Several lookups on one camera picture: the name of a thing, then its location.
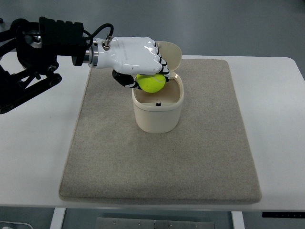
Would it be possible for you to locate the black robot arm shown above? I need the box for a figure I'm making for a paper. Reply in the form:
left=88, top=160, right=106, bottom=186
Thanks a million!
left=0, top=17, right=93, bottom=114

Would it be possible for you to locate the black table control panel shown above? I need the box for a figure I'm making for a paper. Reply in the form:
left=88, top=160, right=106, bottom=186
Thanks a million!
left=262, top=212, right=305, bottom=219

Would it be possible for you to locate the cream bin with lid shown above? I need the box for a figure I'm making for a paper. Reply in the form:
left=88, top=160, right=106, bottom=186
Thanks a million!
left=132, top=41, right=184, bottom=133

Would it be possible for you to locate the white table leg left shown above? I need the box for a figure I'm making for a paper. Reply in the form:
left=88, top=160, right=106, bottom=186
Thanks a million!
left=50, top=208, right=66, bottom=229

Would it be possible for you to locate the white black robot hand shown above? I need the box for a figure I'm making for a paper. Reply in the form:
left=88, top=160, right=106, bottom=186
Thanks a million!
left=84, top=37, right=170, bottom=90

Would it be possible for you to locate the beige felt mat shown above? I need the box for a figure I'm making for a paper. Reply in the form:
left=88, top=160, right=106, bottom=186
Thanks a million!
left=59, top=59, right=262, bottom=204

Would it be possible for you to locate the white table leg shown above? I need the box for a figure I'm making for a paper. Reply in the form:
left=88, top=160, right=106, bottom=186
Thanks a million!
left=50, top=208, right=66, bottom=229
left=231, top=211, right=245, bottom=229

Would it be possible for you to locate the yellow tennis ball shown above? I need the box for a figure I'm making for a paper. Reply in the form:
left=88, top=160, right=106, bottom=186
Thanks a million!
left=136, top=74, right=166, bottom=93

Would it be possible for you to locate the white table leg right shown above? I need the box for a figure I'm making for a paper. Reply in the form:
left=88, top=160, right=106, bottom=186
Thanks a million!
left=231, top=211, right=245, bottom=229

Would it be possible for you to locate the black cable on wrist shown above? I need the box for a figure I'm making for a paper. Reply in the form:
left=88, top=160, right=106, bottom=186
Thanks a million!
left=82, top=23, right=114, bottom=46

